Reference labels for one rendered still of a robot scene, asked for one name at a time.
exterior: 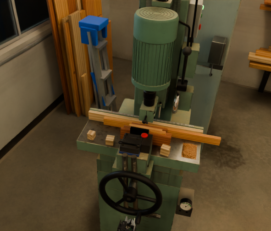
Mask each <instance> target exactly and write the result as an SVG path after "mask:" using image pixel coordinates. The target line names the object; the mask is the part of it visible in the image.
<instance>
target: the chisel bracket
mask: <svg viewBox="0 0 271 231"><path fill-rule="evenodd" d="M158 98H159V97H158V96H156V97H155V101H154V105H153V106H151V107H148V106H145V105H144V101H142V104H141V107H140V109H139V121H142V120H144V118H145V116H147V119H146V122H151V123H153V121H154V118H155V114H156V110H157V103H158ZM143 100H144V99H143Z"/></svg>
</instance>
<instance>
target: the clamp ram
mask: <svg viewBox="0 0 271 231"><path fill-rule="evenodd" d="M142 133H147V134H149V129H144V128H139V127H133V126H131V127H130V134H135V135H140V136H141V134H142Z"/></svg>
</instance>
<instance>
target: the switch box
mask: <svg viewBox="0 0 271 231"><path fill-rule="evenodd" d="M195 2H196V0H190V3H189V9H188V17H187V23H186V24H188V25H189V26H190V37H191V33H192V26H193V19H194V9H195ZM202 7H203V0H198V5H197V12H196V19H195V26H194V35H193V38H196V37H197V35H198V29H199V22H200V17H201V12H202ZM184 36H185V37H187V36H188V27H186V29H185V35H184Z"/></svg>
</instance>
